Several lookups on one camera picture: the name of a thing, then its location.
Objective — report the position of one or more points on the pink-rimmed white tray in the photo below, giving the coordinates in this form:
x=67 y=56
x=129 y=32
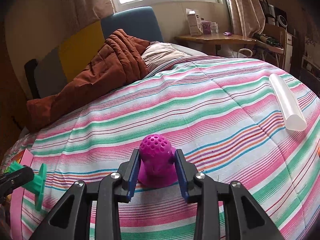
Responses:
x=24 y=158

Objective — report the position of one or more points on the purple box on table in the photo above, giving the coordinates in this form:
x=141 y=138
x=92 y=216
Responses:
x=206 y=27

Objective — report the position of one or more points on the grey yellow blue headboard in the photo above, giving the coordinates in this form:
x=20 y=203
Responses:
x=49 y=75

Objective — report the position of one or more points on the teal green spool toy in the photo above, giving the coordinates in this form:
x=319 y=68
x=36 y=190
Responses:
x=36 y=186

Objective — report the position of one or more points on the rust brown quilted blanket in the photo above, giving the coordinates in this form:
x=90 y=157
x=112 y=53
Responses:
x=118 y=63

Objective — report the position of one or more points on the white plastic tube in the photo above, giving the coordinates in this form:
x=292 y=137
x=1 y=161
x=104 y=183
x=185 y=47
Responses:
x=292 y=114

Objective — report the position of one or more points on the magenta perforated cup toy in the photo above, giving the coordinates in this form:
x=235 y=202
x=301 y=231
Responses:
x=157 y=169

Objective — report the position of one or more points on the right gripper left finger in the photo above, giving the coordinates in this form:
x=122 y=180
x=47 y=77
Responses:
x=132 y=173

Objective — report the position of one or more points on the striped bed cover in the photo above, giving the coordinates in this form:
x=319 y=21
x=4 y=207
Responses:
x=224 y=116

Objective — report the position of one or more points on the pale pillow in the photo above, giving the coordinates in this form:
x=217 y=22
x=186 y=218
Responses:
x=158 y=53

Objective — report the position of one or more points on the wooden bedside table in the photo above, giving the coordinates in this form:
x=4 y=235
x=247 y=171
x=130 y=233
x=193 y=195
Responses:
x=212 y=42

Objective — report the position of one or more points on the beige curtain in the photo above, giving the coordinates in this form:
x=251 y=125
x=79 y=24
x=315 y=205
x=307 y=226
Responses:
x=247 y=17

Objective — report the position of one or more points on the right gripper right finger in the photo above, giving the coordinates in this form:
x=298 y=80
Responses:
x=185 y=173

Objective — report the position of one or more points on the white box on table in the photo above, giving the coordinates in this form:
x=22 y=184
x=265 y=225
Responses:
x=194 y=22

